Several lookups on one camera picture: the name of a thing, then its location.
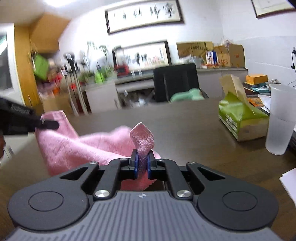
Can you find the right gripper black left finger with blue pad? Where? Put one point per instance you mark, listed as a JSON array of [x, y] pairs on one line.
[[102, 182]]

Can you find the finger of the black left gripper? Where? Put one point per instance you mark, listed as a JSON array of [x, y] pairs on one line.
[[44, 124]]

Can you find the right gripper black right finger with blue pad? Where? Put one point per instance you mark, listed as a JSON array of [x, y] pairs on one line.
[[183, 182]]

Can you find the pink terry towel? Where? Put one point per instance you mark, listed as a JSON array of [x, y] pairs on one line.
[[63, 149]]

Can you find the green paper bag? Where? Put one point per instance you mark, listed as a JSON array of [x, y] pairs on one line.
[[41, 66]]

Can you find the grey low counter cabinet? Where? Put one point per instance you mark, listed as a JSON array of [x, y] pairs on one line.
[[137, 90]]

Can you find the potted green plant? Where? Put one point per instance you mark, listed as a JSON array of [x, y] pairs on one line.
[[96, 64]]

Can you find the green tissue pack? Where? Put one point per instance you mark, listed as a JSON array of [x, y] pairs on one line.
[[244, 121]]

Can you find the green plush cushion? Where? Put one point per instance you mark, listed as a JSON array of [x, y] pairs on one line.
[[193, 94]]

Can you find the cardboard box on shelf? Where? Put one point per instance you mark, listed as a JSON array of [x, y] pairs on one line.
[[45, 32]]

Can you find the red base blender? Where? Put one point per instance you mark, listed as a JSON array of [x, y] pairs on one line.
[[120, 66]]

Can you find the white paper sheet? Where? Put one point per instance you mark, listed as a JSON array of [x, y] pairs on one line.
[[288, 181]]

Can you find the black office chair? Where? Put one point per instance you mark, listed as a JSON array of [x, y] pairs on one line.
[[172, 79]]

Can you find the frosted plastic cup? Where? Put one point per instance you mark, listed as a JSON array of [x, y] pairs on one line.
[[281, 118]]

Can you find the orange box on books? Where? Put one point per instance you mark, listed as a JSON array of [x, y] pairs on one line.
[[256, 79]]

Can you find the brown cardboard boxes on counter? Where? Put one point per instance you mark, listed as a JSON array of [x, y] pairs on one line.
[[228, 55]]

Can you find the framed calligraphy picture on counter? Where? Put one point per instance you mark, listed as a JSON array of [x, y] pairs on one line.
[[147, 56]]

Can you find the long calligraphy frame on wall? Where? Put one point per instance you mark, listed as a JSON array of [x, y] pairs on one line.
[[142, 14]]

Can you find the framed picture right wall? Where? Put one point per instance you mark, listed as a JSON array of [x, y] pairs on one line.
[[263, 8]]

